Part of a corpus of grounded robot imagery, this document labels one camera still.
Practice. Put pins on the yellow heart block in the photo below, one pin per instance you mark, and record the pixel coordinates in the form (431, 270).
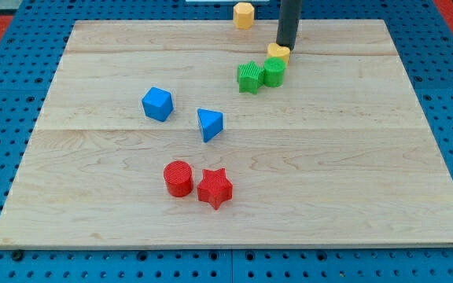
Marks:
(281, 52)

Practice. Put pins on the blue triangle block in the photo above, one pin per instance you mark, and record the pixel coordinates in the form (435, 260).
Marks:
(210, 123)

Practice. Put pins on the red star block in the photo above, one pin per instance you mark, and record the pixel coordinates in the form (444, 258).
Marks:
(214, 187)

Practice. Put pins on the red cylinder block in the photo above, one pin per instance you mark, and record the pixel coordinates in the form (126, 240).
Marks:
(178, 178)

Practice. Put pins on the green star block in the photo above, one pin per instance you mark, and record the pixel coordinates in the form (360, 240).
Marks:
(250, 77)

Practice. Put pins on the blue cube block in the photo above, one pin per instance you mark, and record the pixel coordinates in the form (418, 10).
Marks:
(157, 104)

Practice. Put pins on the light wooden board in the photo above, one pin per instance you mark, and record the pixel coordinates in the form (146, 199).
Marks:
(339, 156)

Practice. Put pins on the green cylinder block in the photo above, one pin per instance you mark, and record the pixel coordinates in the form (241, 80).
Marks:
(274, 71)

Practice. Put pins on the yellow hexagon block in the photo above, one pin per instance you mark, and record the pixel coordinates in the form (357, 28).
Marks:
(243, 15)

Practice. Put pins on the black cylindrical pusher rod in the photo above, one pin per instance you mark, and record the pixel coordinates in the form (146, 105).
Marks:
(288, 22)

